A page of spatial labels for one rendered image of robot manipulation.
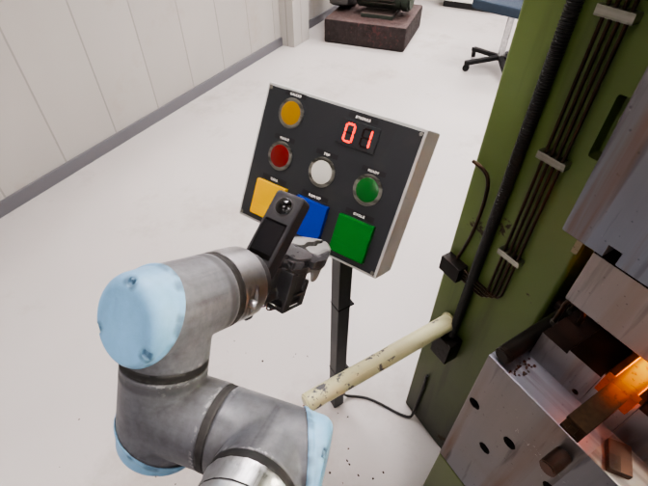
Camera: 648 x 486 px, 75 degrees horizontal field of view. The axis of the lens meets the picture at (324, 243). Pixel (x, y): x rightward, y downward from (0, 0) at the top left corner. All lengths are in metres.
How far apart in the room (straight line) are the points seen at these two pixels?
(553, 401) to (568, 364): 0.06
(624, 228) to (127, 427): 0.59
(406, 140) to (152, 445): 0.57
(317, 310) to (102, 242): 1.22
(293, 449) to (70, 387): 1.63
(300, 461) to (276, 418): 0.05
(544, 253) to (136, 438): 0.73
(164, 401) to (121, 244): 2.03
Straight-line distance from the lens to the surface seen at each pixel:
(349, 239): 0.79
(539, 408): 0.78
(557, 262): 0.89
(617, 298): 0.67
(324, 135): 0.82
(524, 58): 0.82
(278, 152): 0.87
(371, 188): 0.77
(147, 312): 0.41
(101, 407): 1.90
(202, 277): 0.45
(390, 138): 0.76
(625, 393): 0.73
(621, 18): 0.71
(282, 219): 0.56
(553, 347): 0.78
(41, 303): 2.35
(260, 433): 0.43
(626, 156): 0.59
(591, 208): 0.63
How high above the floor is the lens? 1.56
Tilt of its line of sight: 44 degrees down
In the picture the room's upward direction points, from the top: straight up
